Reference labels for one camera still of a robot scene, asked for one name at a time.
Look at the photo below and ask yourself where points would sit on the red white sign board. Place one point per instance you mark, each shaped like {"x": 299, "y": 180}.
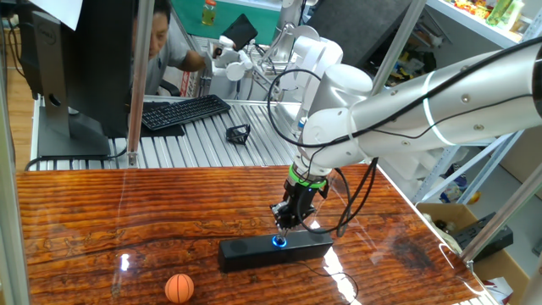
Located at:
{"x": 186, "y": 82}

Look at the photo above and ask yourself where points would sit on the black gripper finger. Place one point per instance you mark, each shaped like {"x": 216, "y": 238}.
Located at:
{"x": 277, "y": 218}
{"x": 288, "y": 231}

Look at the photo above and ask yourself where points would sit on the black computer keyboard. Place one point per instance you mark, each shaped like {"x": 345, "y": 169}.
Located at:
{"x": 186, "y": 111}

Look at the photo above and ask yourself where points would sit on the blue plastic bag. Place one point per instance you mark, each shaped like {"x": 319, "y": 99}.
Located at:
{"x": 453, "y": 186}

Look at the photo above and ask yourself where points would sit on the black plastic case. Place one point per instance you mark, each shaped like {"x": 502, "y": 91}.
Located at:
{"x": 487, "y": 237}

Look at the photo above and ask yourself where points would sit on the small yellow toy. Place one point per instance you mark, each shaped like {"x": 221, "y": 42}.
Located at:
{"x": 474, "y": 198}

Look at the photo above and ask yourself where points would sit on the black chair armrest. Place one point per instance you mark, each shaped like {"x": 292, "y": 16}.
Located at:
{"x": 171, "y": 89}

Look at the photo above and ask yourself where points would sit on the black computer monitor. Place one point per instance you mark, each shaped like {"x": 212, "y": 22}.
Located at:
{"x": 101, "y": 63}

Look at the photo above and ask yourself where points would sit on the black tablet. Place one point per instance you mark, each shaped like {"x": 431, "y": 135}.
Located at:
{"x": 240, "y": 30}

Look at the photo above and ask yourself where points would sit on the black speaker bar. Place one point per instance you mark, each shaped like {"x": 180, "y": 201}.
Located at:
{"x": 254, "y": 254}

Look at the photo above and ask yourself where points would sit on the dark grey foam board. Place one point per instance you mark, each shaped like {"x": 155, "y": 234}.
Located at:
{"x": 360, "y": 21}

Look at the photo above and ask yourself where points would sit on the grey metal rack legs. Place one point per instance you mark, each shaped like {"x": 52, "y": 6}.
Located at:
{"x": 438, "y": 173}

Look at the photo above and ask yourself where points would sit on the person in grey shirt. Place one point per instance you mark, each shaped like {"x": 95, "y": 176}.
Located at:
{"x": 167, "y": 63}

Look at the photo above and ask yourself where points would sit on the white paper sheet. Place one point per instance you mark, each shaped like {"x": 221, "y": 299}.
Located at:
{"x": 63, "y": 10}

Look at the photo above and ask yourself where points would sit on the cluttered toy heap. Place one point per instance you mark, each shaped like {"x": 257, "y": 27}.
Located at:
{"x": 413, "y": 63}

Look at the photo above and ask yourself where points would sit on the white robot with silver column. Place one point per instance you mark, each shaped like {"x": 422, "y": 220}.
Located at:
{"x": 315, "y": 55}

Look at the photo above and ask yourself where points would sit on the white storage shelf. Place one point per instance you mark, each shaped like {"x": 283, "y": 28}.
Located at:
{"x": 474, "y": 25}

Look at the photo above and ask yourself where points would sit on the small orange basketball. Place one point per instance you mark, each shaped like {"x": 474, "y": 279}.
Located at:
{"x": 179, "y": 288}

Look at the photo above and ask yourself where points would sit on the aluminium frame post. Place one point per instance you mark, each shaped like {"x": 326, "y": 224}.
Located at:
{"x": 499, "y": 216}
{"x": 139, "y": 84}
{"x": 402, "y": 38}
{"x": 10, "y": 212}

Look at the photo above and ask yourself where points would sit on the blue-lit speaker volume knob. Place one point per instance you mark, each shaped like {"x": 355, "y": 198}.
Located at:
{"x": 278, "y": 242}

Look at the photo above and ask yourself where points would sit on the black desk pad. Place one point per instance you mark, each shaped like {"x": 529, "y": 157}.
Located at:
{"x": 163, "y": 131}

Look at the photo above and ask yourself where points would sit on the pale green plastic bottle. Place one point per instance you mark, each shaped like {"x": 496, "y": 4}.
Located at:
{"x": 515, "y": 14}
{"x": 496, "y": 12}

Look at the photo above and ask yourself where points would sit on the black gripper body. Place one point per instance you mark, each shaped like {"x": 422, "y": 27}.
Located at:
{"x": 300, "y": 207}

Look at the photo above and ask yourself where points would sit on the red white paper pack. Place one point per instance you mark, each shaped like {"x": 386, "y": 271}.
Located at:
{"x": 499, "y": 290}

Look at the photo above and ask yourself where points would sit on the white haptic control device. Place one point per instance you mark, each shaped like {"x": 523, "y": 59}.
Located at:
{"x": 235, "y": 68}

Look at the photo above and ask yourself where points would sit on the brown cardboard box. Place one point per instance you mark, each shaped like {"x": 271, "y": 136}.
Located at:
{"x": 508, "y": 271}

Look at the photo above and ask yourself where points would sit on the colourful toy pile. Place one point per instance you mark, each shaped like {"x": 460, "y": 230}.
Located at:
{"x": 468, "y": 7}

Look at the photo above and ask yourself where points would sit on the glossy wood-print table mat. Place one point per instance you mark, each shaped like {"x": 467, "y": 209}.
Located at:
{"x": 127, "y": 212}

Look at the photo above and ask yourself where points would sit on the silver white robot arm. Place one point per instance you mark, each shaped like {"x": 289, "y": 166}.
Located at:
{"x": 402, "y": 123}

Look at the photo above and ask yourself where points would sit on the yellow green drink bottle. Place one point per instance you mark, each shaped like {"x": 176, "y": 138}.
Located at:
{"x": 209, "y": 14}

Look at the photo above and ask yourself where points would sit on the green backdrop board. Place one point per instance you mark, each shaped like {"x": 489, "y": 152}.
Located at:
{"x": 267, "y": 21}

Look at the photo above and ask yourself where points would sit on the small black phone stand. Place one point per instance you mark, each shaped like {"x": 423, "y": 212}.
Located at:
{"x": 238, "y": 134}

